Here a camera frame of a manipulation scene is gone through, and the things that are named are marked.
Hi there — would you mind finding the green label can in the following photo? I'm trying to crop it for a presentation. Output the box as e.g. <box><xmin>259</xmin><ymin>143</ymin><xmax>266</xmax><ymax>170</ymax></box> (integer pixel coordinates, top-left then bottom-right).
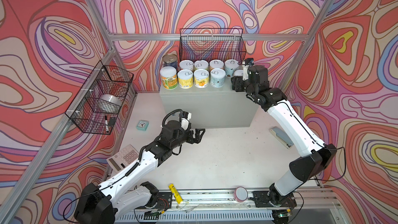
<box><xmin>194</xmin><ymin>60</ymin><xmax>209</xmax><ymax>71</ymax></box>

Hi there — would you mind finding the dark blue tin can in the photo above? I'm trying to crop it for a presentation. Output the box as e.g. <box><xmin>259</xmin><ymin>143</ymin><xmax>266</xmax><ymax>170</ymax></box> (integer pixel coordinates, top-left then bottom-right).
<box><xmin>162</xmin><ymin>54</ymin><xmax>178</xmax><ymax>69</ymax></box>

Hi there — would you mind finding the yellow label can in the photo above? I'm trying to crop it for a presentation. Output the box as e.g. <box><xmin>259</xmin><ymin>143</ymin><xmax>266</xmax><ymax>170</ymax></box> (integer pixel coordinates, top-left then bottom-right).
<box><xmin>193</xmin><ymin>69</ymin><xmax>209</xmax><ymax>88</ymax></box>
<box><xmin>177</xmin><ymin>69</ymin><xmax>194</xmax><ymax>89</ymax></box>

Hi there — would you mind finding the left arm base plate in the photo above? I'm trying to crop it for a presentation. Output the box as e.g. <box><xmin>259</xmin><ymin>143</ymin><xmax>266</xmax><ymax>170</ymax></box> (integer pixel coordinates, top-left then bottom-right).
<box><xmin>138</xmin><ymin>191</ymin><xmax>173</xmax><ymax>211</ymax></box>

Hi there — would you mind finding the green yellow peach can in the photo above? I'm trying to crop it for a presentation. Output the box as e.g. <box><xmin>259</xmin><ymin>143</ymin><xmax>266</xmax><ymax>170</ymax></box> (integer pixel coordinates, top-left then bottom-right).
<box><xmin>160</xmin><ymin>66</ymin><xmax>178</xmax><ymax>90</ymax></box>

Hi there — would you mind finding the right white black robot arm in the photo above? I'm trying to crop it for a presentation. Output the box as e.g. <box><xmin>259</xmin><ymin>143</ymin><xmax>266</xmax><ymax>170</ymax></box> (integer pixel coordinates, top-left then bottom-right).
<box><xmin>231</xmin><ymin>64</ymin><xmax>337</xmax><ymax>206</ymax></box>

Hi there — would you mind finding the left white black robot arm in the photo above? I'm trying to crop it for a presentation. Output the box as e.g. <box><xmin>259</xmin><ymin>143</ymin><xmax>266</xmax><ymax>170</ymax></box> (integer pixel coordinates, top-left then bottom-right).
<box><xmin>74</xmin><ymin>109</ymin><xmax>206</xmax><ymax>224</ymax></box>

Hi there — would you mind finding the back black wire basket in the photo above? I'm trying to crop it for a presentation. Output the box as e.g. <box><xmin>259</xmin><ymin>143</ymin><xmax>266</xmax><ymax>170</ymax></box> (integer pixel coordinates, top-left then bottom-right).
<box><xmin>178</xmin><ymin>27</ymin><xmax>247</xmax><ymax>64</ymax></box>

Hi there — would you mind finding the grey stapler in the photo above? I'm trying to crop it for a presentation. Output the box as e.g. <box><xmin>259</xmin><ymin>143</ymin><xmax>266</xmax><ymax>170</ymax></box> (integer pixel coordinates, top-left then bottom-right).
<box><xmin>269</xmin><ymin>127</ymin><xmax>294</xmax><ymax>149</ymax></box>

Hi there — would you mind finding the left black wire basket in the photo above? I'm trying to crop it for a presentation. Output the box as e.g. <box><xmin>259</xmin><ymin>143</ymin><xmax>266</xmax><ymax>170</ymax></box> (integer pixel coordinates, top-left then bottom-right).
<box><xmin>65</xmin><ymin>61</ymin><xmax>134</xmax><ymax>135</ymax></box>

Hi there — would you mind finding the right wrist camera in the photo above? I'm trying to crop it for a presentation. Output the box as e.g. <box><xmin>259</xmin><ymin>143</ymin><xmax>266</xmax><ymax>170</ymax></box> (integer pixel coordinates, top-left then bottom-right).
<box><xmin>242</xmin><ymin>58</ymin><xmax>254</xmax><ymax>66</ymax></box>

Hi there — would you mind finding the pink label can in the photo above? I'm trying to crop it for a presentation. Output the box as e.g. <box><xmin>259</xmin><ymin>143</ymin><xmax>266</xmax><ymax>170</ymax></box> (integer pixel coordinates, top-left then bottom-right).
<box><xmin>179</xmin><ymin>60</ymin><xmax>194</xmax><ymax>72</ymax></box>

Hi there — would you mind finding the pink tape roll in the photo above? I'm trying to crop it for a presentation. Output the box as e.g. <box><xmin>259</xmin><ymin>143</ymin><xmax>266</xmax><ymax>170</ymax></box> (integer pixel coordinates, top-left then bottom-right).
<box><xmin>233</xmin><ymin>186</ymin><xmax>248</xmax><ymax>203</ymax></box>

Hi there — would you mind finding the grey metal cabinet box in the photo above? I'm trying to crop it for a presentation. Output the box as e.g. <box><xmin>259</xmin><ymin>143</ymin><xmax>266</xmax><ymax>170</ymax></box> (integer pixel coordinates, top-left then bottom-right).
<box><xmin>160</xmin><ymin>78</ymin><xmax>259</xmax><ymax>129</ymax></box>

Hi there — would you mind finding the silver tape roll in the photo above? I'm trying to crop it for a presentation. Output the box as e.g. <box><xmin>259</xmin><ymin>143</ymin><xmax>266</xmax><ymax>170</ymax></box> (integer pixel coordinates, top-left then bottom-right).
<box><xmin>98</xmin><ymin>94</ymin><xmax>122</xmax><ymax>114</ymax></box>

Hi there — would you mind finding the black wire basket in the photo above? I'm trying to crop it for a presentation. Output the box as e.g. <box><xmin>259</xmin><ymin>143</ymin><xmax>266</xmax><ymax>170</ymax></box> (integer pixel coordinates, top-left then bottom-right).
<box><xmin>178</xmin><ymin>27</ymin><xmax>247</xmax><ymax>64</ymax></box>
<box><xmin>65</xmin><ymin>61</ymin><xmax>134</xmax><ymax>135</ymax></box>

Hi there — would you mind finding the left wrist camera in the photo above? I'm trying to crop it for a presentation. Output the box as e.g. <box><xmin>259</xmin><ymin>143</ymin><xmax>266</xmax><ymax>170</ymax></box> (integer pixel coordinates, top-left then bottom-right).
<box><xmin>179</xmin><ymin>111</ymin><xmax>192</xmax><ymax>121</ymax></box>

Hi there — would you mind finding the yellow glue tube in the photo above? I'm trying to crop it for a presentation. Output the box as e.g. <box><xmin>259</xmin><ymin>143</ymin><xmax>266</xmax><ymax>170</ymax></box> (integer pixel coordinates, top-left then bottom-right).
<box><xmin>169</xmin><ymin>184</ymin><xmax>183</xmax><ymax>204</ymax></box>

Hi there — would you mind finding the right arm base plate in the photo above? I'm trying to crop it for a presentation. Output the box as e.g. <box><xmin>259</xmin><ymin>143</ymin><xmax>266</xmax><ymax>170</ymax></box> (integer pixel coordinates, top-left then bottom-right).
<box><xmin>249</xmin><ymin>191</ymin><xmax>297</xmax><ymax>208</ymax></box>

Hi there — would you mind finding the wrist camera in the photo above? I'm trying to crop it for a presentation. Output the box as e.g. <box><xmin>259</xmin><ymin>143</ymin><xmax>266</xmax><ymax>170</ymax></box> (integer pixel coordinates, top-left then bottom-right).
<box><xmin>179</xmin><ymin>111</ymin><xmax>192</xmax><ymax>121</ymax></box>
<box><xmin>242</xmin><ymin>58</ymin><xmax>254</xmax><ymax>66</ymax></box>

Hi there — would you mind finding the white lid can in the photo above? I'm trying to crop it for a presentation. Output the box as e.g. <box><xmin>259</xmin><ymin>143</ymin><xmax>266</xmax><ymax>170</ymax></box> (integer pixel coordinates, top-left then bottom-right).
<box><xmin>224</xmin><ymin>59</ymin><xmax>239</xmax><ymax>78</ymax></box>
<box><xmin>210</xmin><ymin>68</ymin><xmax>226</xmax><ymax>88</ymax></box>

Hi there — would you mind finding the pink calculator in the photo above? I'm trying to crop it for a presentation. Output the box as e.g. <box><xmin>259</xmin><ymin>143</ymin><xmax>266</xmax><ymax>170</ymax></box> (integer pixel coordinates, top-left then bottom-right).
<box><xmin>107</xmin><ymin>145</ymin><xmax>139</xmax><ymax>172</ymax></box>

